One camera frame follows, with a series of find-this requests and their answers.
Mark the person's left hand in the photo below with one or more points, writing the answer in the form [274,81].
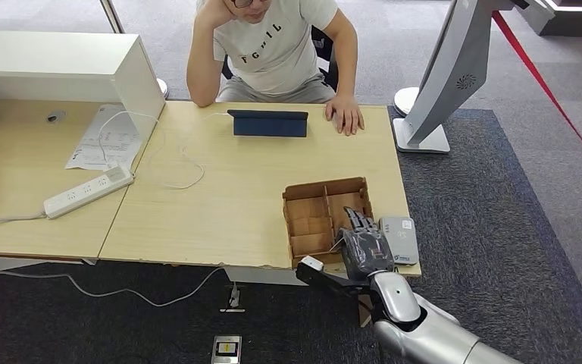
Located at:
[345,115]

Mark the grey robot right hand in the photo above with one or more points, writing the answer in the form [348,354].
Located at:
[366,248]

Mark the person's right hand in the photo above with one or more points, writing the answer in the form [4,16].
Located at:
[213,12]

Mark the wooden compartment box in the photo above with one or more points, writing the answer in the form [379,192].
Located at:
[311,221]

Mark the person's right forearm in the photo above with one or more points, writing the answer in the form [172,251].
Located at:
[201,70]

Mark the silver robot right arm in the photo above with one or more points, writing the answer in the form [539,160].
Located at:
[421,336]

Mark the person's left forearm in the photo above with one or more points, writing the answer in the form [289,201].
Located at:
[345,70]

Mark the grey card reader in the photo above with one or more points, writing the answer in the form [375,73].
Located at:
[407,257]

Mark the person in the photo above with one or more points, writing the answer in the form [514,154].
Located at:
[271,50]

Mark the clear plastic film wrap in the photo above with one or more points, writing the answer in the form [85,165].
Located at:
[366,256]

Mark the silver stanchion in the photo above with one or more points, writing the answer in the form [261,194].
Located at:
[404,99]
[163,86]

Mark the wooden desk leg panel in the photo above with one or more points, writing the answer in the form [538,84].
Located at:
[365,314]

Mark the tablet in dark blue case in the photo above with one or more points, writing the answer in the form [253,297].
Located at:
[270,124]

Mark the white desk drawer front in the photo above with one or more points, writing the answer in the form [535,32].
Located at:
[261,275]

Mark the silver kiosk stand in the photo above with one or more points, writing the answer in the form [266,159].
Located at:
[451,75]

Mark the white floor plug adapter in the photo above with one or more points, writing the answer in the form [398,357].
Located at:
[234,300]

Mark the white desk cabinet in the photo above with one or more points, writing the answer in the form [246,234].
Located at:
[60,55]

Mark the printed paper sheet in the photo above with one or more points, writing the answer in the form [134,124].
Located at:
[115,140]

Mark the metal floor socket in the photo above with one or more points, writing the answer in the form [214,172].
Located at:
[226,349]

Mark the red barrier belt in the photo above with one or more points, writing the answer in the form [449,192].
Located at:
[542,83]

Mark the white power strip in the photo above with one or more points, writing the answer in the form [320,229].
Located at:
[87,191]

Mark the dark plinth with light strip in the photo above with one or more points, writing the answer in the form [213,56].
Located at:
[577,22]

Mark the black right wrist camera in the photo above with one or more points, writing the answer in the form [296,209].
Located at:
[321,276]

